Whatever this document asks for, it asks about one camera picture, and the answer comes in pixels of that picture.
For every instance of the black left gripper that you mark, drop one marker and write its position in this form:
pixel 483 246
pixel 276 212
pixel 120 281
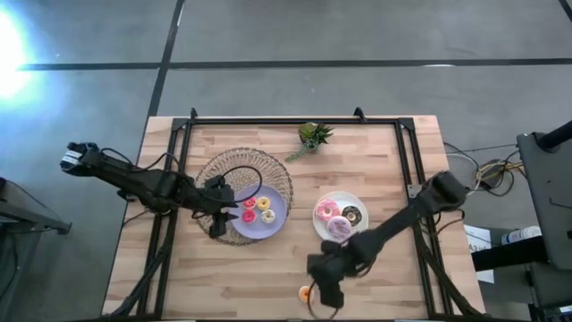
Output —
pixel 214 200

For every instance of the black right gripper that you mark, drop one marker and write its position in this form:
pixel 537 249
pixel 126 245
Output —
pixel 330 266

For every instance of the pink sprinkle donut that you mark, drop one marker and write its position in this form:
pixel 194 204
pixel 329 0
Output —
pixel 249 216

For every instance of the red sprinkle donut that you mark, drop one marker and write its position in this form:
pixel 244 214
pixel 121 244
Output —
pixel 247 200

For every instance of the yellow sprinkle donut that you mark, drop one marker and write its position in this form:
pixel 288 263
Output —
pixel 259 203

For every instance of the white frosted donut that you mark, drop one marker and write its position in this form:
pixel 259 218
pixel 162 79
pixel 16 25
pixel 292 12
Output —
pixel 264 216

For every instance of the lilac donut chocolate drizzle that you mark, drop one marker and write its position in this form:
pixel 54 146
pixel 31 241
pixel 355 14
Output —
pixel 335 228

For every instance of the chocolate frosted donut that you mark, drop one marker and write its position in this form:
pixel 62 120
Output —
pixel 346 215

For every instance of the pink frosted donut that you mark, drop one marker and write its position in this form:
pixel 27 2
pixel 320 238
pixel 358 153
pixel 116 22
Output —
pixel 322 210

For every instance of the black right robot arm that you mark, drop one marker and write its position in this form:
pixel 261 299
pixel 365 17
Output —
pixel 402 219

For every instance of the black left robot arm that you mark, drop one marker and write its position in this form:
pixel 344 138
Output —
pixel 134 181

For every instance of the plain orange glazed donut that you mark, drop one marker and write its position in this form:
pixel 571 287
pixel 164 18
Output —
pixel 304 294

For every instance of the lavender round plate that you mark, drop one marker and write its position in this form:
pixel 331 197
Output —
pixel 263 230

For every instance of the round woven placemat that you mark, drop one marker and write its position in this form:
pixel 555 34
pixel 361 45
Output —
pixel 250 156

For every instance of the white round plate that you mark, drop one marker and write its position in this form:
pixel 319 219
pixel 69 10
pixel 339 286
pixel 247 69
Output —
pixel 342 199

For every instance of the small potted green plant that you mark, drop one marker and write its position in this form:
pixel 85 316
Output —
pixel 313 134

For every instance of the white paper sheet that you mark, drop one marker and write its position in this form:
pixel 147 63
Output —
pixel 476 237

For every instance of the black shelf board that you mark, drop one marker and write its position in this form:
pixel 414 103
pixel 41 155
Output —
pixel 509 255

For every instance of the white bottle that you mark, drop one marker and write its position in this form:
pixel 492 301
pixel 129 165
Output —
pixel 520 234

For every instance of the grey side table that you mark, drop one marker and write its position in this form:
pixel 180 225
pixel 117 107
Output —
pixel 27 210

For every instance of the grey equipment cart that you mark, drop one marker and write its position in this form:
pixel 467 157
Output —
pixel 545 188

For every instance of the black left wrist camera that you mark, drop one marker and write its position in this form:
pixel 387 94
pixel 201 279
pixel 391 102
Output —
pixel 214 182

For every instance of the black aluminium rig frame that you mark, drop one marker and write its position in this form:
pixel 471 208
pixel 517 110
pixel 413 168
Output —
pixel 290 121

